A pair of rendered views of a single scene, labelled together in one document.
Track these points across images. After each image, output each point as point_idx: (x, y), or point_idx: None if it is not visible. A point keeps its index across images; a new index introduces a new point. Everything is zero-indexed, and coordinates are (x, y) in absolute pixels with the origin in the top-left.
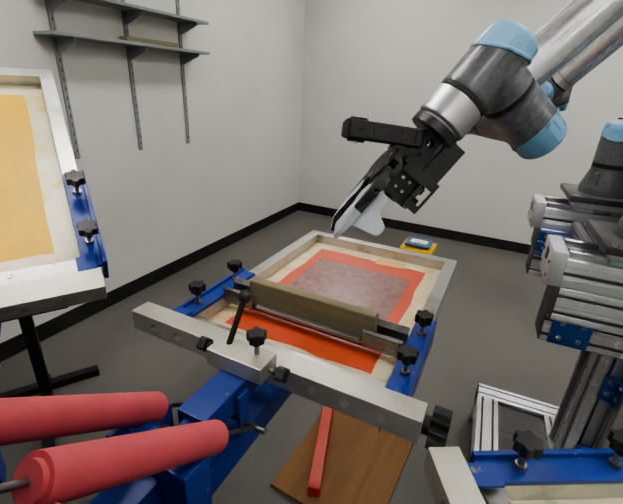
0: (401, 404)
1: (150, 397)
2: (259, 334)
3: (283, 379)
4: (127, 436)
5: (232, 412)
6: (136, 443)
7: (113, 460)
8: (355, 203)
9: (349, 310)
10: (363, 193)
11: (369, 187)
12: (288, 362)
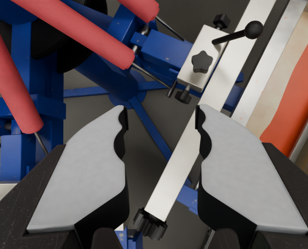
0: (161, 198)
1: (140, 4)
2: (198, 64)
3: (177, 99)
4: (43, 0)
5: (168, 69)
6: (41, 8)
7: (18, 0)
8: (68, 148)
9: None
10: (57, 180)
11: (25, 210)
12: (209, 103)
